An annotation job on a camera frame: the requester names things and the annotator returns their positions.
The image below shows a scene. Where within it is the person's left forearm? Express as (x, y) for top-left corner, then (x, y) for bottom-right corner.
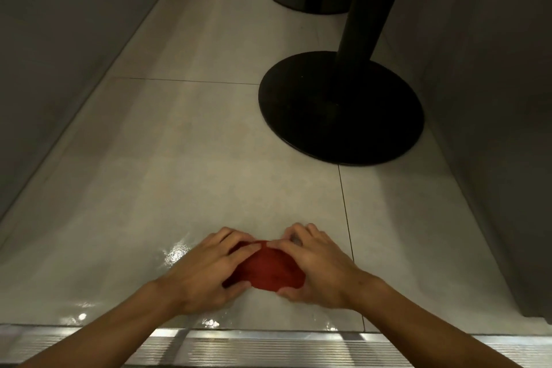
(19, 281), (186, 368)

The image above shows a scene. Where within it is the person's right forearm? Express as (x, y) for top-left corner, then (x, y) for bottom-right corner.
(360, 277), (497, 368)

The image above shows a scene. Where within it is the person's right hand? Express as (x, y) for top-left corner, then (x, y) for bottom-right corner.
(266, 223), (382, 311)

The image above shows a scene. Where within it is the grey bench base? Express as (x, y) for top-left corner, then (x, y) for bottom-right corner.
(0, 0), (184, 220)
(375, 0), (552, 325)

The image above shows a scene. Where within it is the beige tiled floor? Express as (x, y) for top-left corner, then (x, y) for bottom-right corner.
(0, 0), (552, 336)

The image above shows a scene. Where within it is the person's left hand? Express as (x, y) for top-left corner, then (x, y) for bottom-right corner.
(151, 227), (262, 317)

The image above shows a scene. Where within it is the red cloth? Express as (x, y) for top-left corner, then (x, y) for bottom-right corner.
(220, 239), (307, 293)

